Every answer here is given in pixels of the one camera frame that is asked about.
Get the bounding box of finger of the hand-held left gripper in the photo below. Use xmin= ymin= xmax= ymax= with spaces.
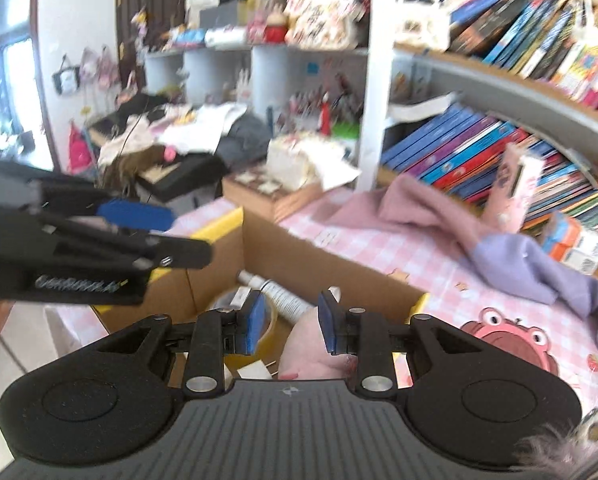
xmin=0 ymin=160 xmax=176 ymax=231
xmin=44 ymin=212 xmax=214 ymax=271

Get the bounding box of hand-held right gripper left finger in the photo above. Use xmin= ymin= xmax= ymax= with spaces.
xmin=99 ymin=290 xmax=270 ymax=401

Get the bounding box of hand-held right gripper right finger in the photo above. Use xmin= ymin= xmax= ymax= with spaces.
xmin=318 ymin=289 xmax=484 ymax=401

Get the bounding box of white tube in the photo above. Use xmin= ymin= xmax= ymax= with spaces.
xmin=236 ymin=270 xmax=314 ymax=323

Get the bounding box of yellow cardboard box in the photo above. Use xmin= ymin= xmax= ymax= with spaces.
xmin=91 ymin=207 xmax=430 ymax=391

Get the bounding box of pink plush toy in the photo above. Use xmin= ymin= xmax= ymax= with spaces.
xmin=276 ymin=287 xmax=360 ymax=381

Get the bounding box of roll of clear tape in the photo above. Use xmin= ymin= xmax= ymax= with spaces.
xmin=204 ymin=287 xmax=280 ymax=357

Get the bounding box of brown wig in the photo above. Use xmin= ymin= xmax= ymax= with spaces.
xmin=101 ymin=142 xmax=180 ymax=196

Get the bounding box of pink hanging bag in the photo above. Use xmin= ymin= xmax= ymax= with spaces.
xmin=68 ymin=120 xmax=94 ymax=173

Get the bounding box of pile of white clothes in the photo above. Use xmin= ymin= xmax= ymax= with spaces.
xmin=99 ymin=102 xmax=250 ymax=161

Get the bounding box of small brown cardboard box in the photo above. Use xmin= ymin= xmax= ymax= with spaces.
xmin=221 ymin=170 xmax=324 ymax=223

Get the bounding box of grey cloth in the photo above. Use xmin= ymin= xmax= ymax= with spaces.
xmin=214 ymin=112 xmax=272 ymax=166

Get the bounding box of white paper box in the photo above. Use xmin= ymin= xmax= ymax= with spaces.
xmin=266 ymin=132 xmax=362 ymax=191

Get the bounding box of grey desk shelf unit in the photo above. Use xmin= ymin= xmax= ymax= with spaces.
xmin=144 ymin=42 xmax=370 ymax=136

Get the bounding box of pink and purple cloth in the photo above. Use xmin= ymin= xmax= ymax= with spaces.
xmin=329 ymin=172 xmax=598 ymax=361

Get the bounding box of pink carton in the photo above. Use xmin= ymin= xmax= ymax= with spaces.
xmin=481 ymin=142 xmax=547 ymax=235

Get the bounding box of row of colourful books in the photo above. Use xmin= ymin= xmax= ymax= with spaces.
xmin=381 ymin=102 xmax=598 ymax=241
xmin=446 ymin=0 xmax=598 ymax=121

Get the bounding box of dark door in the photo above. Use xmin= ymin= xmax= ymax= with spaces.
xmin=115 ymin=0 xmax=187 ymax=53

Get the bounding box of grey box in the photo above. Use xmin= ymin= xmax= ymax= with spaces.
xmin=199 ymin=2 xmax=250 ymax=28

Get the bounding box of orange and white carton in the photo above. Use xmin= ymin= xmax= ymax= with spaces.
xmin=539 ymin=212 xmax=598 ymax=276

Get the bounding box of white and wooden bookshelf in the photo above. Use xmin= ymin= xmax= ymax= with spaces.
xmin=356 ymin=0 xmax=598 ymax=286

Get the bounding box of floral bag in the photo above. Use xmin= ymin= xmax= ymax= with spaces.
xmin=284 ymin=0 xmax=364 ymax=51

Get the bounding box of white basket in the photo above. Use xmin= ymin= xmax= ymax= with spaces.
xmin=394 ymin=0 xmax=452 ymax=51

